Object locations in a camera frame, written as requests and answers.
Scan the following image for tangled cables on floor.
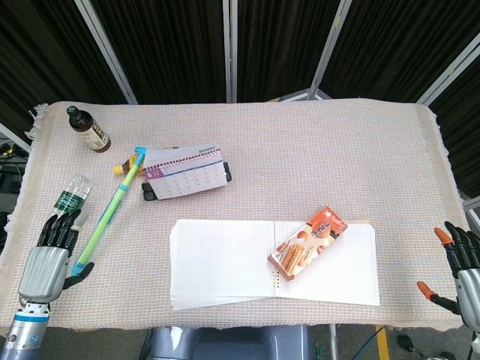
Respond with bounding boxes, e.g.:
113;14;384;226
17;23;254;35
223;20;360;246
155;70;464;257
0;138;28;196

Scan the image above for metal table leg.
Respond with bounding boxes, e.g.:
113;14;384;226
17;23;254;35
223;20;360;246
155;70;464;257
328;324;340;360

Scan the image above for black folding screen silver frame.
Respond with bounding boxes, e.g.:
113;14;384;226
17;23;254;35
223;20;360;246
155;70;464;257
0;0;480;211

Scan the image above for brown glass bottle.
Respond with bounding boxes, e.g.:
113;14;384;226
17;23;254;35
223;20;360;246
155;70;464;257
66;105;112;153

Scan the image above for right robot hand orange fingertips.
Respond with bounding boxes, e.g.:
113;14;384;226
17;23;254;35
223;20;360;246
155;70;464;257
416;220;480;331

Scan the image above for open lined notebook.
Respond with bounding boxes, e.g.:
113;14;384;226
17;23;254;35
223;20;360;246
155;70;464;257
169;218;380;311

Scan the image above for blue floor cable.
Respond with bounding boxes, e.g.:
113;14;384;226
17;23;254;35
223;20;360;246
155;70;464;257
358;325;386;360

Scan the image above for spiral desk calendar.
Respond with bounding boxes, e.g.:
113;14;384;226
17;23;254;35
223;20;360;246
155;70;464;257
143;141;228;202

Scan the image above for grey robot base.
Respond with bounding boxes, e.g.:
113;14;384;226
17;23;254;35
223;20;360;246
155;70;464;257
148;325;313;360

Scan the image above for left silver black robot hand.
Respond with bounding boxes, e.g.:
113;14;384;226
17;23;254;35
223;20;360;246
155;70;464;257
18;208;95;305

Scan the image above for clear plastic water bottle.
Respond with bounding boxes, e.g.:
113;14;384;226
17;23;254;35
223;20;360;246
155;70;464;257
52;175;94;221

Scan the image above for small yellow capped drink bottle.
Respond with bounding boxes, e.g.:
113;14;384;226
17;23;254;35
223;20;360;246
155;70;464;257
113;155;148;178

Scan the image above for pink woven tablecloth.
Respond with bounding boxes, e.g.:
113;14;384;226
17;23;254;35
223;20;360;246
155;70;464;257
0;99;476;333

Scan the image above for orange biscuit snack box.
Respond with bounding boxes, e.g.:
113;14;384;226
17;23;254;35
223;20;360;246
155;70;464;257
268;205;349;282

